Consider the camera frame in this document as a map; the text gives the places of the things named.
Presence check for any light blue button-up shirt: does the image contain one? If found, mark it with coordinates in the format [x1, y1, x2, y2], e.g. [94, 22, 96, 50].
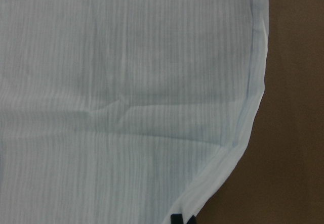
[1, 0, 269, 223]

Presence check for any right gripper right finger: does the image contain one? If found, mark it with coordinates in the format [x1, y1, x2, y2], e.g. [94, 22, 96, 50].
[187, 215, 197, 224]

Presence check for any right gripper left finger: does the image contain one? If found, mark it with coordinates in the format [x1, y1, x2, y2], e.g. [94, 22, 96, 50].
[171, 213, 183, 224]

